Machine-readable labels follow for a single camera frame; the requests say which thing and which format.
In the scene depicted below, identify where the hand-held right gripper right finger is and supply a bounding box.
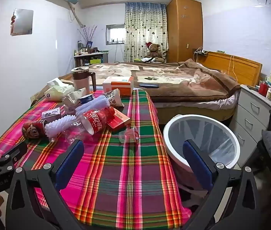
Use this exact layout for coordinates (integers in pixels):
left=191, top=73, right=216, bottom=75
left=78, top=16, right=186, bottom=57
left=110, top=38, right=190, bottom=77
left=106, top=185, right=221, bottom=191
left=182, top=139, right=268, bottom=230

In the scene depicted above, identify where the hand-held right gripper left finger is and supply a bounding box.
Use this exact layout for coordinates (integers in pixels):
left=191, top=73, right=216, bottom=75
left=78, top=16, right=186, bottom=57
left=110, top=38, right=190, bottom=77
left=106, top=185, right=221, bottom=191
left=6, top=139, right=85, bottom=230

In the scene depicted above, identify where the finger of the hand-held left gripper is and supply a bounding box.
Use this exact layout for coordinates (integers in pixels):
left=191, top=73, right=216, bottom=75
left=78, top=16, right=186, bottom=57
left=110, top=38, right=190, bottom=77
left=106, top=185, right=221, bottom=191
left=0, top=141, right=29, bottom=173

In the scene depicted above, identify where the white round trash bin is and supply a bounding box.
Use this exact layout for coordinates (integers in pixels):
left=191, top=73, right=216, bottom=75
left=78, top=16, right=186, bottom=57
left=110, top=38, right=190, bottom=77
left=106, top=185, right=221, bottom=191
left=163, top=114, right=241, bottom=190

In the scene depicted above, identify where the red cartoon can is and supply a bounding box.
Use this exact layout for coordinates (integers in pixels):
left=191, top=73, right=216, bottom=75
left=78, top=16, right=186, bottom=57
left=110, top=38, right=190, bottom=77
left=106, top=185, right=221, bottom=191
left=22, top=120, right=48, bottom=140

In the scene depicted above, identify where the clear plastic cola bottle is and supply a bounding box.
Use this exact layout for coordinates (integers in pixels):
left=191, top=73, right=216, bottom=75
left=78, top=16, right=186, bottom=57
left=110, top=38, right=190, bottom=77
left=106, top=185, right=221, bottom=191
left=65, top=107, right=116, bottom=145

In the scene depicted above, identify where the red carton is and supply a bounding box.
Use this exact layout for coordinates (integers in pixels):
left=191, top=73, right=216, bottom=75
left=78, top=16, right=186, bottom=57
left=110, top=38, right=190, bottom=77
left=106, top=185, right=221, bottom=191
left=107, top=111, right=131, bottom=132

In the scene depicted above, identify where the small clear plastic cup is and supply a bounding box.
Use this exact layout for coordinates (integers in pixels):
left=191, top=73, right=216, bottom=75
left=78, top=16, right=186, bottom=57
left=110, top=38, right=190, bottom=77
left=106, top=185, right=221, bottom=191
left=119, top=126, right=141, bottom=145

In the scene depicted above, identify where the plaid tablecloth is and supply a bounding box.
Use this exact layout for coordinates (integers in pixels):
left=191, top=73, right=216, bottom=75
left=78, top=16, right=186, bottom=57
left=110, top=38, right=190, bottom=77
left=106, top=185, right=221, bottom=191
left=0, top=89, right=192, bottom=230

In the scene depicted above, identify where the small printed box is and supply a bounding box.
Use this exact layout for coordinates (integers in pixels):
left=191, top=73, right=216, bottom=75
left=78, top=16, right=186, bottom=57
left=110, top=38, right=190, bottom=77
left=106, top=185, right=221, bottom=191
left=41, top=108, right=63, bottom=121

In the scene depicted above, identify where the white nightstand with drawers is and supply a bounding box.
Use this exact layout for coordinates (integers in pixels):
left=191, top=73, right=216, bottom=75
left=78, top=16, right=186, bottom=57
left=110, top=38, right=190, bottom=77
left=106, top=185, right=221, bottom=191
left=229, top=84, right=271, bottom=163

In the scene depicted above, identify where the pale yellow tissue pack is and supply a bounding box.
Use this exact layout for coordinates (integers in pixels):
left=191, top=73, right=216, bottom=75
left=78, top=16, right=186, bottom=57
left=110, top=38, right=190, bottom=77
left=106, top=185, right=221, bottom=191
left=44, top=78, right=75, bottom=101

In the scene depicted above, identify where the brown and white lidded mug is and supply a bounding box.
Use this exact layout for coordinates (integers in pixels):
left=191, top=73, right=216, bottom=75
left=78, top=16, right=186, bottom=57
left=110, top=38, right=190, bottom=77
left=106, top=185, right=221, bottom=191
left=71, top=66, right=97, bottom=96

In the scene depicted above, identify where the brown paw print blanket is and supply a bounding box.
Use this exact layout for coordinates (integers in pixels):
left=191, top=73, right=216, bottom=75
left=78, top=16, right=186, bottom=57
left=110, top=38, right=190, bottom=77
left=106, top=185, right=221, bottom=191
left=88, top=59, right=242, bottom=99

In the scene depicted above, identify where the orange and white box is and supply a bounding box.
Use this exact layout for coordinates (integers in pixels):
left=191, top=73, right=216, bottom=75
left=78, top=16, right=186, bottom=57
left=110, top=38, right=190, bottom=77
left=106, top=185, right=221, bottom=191
left=102, top=76, right=134, bottom=97

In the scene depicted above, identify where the red jar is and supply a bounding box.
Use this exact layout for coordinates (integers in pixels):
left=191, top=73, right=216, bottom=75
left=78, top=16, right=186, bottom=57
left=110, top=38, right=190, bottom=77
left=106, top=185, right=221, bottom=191
left=259, top=81, right=269, bottom=97

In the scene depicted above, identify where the wooden bed headboard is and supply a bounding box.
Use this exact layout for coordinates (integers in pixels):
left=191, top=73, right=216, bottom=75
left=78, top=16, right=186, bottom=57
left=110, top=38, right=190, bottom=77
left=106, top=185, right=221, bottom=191
left=194, top=51, right=263, bottom=85

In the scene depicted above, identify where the cluttered side table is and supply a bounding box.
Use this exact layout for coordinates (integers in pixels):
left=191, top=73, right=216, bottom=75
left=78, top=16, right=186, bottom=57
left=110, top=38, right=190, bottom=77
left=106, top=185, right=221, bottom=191
left=74, top=49, right=110, bottom=68

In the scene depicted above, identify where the teddy bear with red hat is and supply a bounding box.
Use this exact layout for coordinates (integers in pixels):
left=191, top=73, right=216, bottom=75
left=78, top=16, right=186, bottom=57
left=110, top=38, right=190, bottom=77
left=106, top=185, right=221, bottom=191
left=141, top=42, right=166, bottom=63

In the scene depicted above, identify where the dried branches bunch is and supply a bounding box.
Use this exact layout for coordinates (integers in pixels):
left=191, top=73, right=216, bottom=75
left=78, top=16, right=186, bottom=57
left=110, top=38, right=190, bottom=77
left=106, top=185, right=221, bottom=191
left=77, top=25, right=98, bottom=49

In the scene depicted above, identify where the wooden wardrobe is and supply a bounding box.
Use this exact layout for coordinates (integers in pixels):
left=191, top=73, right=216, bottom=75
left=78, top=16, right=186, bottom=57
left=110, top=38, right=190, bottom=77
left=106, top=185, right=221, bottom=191
left=166, top=0, right=203, bottom=64

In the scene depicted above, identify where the small window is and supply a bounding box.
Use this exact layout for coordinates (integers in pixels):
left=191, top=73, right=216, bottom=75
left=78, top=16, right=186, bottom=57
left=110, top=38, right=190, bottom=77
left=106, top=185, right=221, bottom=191
left=106, top=24, right=126, bottom=45

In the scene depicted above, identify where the patterned curtain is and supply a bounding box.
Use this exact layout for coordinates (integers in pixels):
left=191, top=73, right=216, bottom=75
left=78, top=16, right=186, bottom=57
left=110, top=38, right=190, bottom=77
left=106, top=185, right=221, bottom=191
left=124, top=2, right=169, bottom=63

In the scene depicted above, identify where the square wall mirror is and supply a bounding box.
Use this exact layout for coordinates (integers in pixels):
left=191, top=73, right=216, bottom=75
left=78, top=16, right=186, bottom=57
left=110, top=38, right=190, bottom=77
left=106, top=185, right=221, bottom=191
left=10, top=8, right=34, bottom=37

